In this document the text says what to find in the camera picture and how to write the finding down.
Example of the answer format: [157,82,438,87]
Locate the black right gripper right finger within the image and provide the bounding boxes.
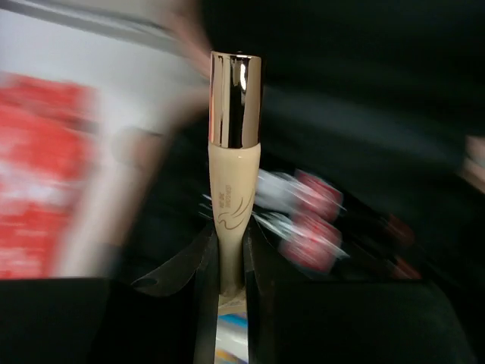
[242,218,284,363]

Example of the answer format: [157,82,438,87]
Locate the red white patterned garment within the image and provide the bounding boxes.
[1,73,99,279]

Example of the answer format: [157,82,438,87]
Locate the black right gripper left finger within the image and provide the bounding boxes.
[131,223,219,363]

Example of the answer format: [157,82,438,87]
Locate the cola bottle red cap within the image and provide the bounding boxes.
[249,168,418,243]

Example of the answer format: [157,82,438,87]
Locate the large cream cosmetic tube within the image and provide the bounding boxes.
[208,52,263,299]

